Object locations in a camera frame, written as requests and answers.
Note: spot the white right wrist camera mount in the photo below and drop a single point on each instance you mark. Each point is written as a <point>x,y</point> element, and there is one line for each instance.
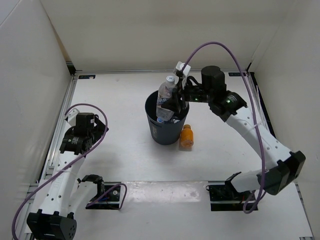
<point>182,71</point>

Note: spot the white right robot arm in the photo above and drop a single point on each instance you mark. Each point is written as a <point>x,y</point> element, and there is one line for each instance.
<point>281,166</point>

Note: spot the dark label sticker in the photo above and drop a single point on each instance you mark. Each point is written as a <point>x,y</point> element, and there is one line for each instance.
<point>86,77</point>
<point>234,74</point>

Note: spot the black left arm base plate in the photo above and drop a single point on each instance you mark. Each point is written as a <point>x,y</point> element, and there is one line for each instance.
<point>109,202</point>

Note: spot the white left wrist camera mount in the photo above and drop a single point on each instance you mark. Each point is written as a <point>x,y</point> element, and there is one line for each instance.
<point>70,117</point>

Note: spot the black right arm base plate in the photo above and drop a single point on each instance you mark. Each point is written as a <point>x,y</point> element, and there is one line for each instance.
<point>221,200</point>

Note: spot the clear bottle orange blue label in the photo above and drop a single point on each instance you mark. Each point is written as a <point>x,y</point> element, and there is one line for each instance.
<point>165,93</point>

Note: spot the dark grey plastic bin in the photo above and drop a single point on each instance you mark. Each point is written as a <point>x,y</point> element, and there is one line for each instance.
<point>167,133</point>

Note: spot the dark label sticker left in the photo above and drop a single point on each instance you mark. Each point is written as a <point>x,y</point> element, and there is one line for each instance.
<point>86,77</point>

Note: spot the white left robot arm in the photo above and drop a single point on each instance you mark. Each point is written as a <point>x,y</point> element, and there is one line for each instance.
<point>55,217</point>

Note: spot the dark label sticker right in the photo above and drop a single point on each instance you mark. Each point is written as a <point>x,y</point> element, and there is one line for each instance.
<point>234,74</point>

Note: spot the blue label Pocari Sweat bottle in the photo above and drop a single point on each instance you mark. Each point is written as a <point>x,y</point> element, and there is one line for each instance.
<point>160,120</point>

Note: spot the orange juice bottle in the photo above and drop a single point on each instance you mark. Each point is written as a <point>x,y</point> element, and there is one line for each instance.
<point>186,140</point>

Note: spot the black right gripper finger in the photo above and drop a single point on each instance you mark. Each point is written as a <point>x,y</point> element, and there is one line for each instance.
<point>173,103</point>
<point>184,104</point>

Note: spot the aluminium table frame rail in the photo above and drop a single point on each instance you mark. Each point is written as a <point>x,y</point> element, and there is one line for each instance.
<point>43,144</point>

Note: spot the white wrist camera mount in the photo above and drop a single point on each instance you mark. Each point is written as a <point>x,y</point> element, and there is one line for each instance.
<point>70,117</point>
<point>182,71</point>

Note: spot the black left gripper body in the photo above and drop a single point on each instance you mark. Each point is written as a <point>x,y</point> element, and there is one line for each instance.
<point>98,130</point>

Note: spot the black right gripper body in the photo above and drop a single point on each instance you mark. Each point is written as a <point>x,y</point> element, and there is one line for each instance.
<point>193,92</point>

